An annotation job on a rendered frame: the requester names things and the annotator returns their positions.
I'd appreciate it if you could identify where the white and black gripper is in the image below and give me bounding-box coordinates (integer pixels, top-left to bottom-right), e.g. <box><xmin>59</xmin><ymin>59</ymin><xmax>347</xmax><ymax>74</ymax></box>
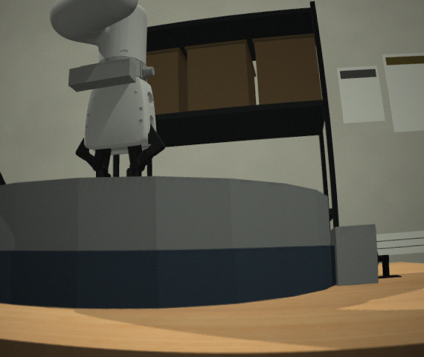
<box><xmin>76</xmin><ymin>77</ymin><xmax>165</xmax><ymax>177</ymax></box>

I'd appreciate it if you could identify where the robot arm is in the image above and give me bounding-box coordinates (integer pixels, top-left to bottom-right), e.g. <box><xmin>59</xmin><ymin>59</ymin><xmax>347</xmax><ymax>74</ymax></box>
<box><xmin>50</xmin><ymin>0</ymin><xmax>155</xmax><ymax>92</ymax></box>

